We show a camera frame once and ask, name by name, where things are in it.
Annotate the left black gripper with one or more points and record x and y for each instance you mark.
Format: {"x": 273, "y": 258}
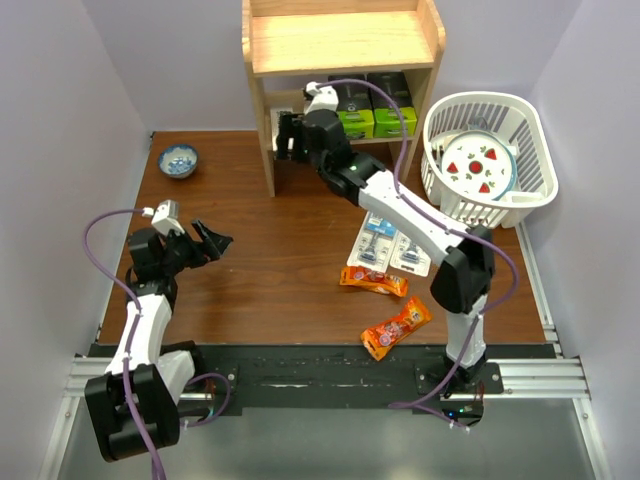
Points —
{"x": 199, "y": 250}

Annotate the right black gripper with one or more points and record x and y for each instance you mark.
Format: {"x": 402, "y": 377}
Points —
{"x": 291, "y": 125}

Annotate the silver Harry's razor box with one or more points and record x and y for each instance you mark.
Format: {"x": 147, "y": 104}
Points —
{"x": 275, "y": 115}

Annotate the orange razor bag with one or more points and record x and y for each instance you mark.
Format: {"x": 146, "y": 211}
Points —
{"x": 381, "y": 338}
{"x": 374, "y": 281}

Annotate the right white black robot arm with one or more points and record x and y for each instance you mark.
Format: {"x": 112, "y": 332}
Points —
{"x": 463, "y": 256}

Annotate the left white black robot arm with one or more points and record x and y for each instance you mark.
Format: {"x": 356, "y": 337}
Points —
{"x": 133, "y": 406}

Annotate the wooden two-tier shelf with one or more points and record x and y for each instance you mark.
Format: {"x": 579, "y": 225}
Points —
{"x": 318, "y": 38}

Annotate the blue white ceramic bowl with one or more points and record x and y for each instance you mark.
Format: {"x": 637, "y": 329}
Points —
{"x": 178, "y": 161}

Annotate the left blue razor blister pack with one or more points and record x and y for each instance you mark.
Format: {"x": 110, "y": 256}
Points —
{"x": 374, "y": 244}

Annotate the blue razor blister pack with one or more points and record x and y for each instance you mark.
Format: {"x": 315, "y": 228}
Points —
{"x": 374, "y": 244}
{"x": 408, "y": 257}

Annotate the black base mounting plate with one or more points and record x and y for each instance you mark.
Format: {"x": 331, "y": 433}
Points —
{"x": 347, "y": 377}

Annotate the right blue razor blister pack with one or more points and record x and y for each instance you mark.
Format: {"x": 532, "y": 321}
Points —
{"x": 408, "y": 257}

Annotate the white watermelon pattern plate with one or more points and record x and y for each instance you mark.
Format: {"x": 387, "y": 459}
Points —
{"x": 477, "y": 164}

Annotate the white plastic laundry basket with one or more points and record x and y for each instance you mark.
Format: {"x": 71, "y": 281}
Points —
{"x": 513, "y": 121}

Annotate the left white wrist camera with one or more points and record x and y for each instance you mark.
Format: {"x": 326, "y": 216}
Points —
{"x": 164, "y": 218}

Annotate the aluminium rail frame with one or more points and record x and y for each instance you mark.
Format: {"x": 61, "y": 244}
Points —
{"x": 558, "y": 377}

